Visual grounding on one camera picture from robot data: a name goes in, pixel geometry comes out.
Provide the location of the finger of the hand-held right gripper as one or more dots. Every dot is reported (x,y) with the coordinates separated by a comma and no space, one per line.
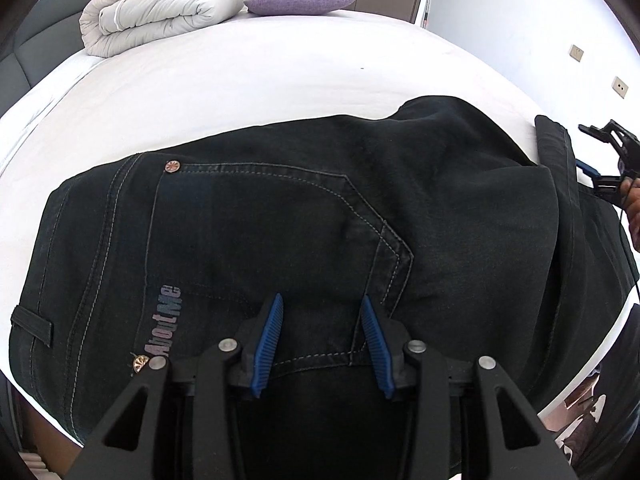
(617,132)
(612,184)

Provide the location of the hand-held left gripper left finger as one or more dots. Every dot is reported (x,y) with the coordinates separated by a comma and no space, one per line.
(267,345)

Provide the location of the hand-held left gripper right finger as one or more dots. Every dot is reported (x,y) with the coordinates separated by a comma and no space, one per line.
(377,345)

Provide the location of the black denim pants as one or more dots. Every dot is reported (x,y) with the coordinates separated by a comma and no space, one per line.
(250,220)

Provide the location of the person's right hand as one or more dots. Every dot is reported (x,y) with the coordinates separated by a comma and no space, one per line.
(634,210)

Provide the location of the bed with white sheet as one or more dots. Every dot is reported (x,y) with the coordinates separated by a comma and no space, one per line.
(250,75)

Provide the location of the purple pillow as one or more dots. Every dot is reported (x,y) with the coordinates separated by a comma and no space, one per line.
(300,1)

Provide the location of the folded beige duvet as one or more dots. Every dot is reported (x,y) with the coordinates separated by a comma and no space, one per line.
(160,10)

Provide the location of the grey padded headboard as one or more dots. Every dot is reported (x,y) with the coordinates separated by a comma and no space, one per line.
(35,35)

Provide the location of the beige wall socket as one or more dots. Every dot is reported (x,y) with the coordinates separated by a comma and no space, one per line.
(577,53)
(621,86)

